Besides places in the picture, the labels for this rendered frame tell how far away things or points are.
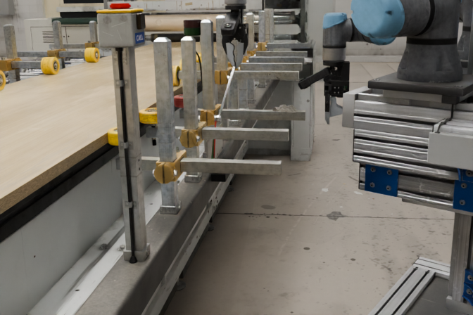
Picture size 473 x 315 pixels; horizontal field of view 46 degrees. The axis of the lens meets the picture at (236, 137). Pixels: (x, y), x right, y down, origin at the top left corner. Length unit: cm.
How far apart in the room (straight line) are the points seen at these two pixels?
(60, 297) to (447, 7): 107
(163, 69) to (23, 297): 59
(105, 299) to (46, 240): 26
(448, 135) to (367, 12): 32
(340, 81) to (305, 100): 234
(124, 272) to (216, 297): 130
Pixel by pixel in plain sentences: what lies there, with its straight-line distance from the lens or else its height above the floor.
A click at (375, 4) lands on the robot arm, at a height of 122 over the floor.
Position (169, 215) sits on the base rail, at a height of 70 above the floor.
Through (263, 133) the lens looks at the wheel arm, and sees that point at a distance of 163.
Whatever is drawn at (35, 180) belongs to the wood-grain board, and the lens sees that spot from 117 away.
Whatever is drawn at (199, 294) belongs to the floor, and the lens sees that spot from 247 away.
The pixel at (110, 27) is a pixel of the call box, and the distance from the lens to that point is 108.
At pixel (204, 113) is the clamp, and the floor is 86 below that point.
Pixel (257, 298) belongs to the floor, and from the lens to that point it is 243.
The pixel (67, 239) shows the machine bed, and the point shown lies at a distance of 138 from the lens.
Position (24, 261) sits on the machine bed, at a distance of 122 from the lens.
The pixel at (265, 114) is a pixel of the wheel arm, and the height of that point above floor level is 85.
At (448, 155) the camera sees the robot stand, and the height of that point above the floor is 91.
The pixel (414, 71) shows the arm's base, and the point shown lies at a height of 106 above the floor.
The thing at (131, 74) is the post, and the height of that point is 110.
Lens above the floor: 124
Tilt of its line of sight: 14 degrees down
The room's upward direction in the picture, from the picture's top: 1 degrees counter-clockwise
